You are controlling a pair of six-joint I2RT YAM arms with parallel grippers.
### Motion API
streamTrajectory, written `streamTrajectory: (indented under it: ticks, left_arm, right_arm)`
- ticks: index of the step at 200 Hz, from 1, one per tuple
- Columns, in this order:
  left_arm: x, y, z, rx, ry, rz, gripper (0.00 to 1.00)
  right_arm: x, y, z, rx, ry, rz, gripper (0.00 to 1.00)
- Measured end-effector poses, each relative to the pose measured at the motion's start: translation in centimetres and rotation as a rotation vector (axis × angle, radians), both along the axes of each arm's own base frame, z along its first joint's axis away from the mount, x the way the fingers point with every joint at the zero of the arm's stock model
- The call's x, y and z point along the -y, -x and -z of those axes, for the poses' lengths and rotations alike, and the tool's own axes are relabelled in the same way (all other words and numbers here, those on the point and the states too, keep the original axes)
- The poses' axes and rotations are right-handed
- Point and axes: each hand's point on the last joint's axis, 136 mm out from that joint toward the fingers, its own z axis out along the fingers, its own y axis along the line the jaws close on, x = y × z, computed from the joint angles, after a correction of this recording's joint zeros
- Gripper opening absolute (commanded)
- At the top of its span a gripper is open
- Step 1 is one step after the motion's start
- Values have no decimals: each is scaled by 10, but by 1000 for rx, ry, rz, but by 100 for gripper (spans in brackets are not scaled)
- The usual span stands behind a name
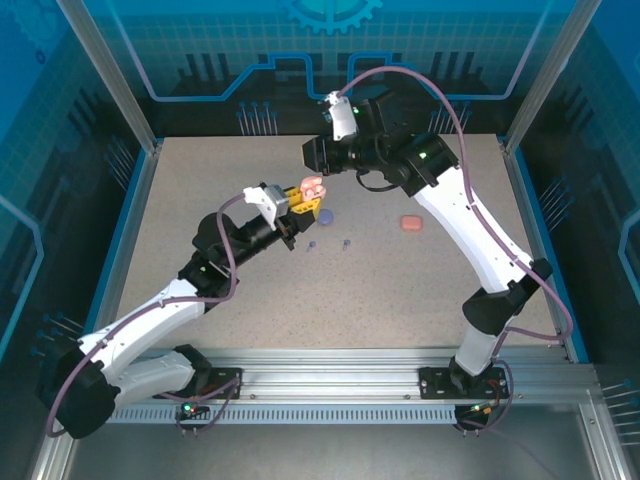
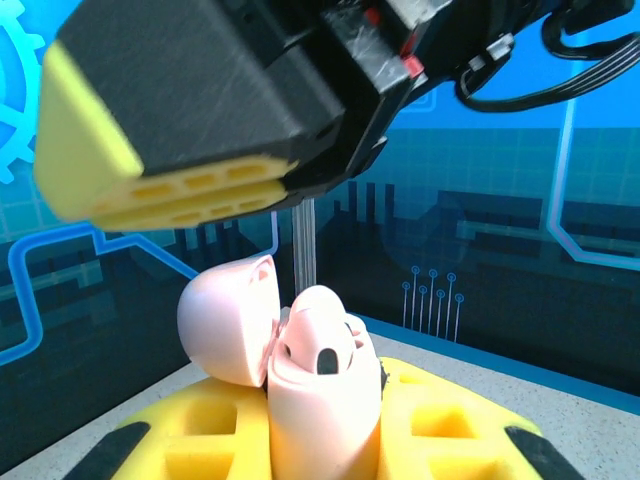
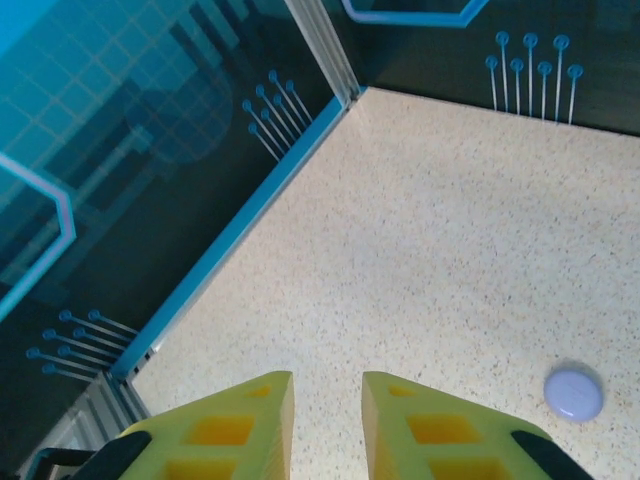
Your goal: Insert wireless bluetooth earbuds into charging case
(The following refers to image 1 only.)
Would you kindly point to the pink round earbud case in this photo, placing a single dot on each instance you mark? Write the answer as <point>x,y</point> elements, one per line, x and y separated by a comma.
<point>312,185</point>

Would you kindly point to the purple round earbud case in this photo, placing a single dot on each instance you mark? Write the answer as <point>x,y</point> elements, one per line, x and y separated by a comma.
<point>327,218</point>

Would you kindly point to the coral rectangular earbud case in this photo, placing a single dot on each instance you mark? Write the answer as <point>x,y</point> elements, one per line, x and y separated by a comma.
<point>412,223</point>

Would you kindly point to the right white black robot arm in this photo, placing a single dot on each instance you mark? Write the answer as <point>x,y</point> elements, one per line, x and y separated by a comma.
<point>465,225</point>

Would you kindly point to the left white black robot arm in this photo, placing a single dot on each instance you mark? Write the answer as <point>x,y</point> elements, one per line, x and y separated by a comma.
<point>150,312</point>

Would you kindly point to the blue table side strip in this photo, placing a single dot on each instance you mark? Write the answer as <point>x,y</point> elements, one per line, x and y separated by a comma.
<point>118,240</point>
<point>544,240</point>

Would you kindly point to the small connector board with lights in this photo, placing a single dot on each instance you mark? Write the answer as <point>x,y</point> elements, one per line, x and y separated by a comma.
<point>482,410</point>
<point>190,409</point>

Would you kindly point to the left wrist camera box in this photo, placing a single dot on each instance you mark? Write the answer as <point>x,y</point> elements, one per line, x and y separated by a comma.
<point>272,202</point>

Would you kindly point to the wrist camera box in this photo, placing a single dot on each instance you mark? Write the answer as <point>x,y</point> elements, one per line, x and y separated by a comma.
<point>272,202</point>
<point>342,120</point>

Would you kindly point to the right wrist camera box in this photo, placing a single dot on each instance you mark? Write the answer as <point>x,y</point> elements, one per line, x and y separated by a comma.
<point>342,120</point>

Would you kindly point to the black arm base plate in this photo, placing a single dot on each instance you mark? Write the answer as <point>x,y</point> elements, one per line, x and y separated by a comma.
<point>220,374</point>
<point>435,382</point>

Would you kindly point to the aluminium mounting rail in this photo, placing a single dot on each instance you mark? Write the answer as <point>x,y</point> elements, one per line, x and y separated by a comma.
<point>330,375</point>

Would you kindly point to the aluminium frame post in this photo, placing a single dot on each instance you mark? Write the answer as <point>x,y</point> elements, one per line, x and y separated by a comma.
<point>550,75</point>
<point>112,75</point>

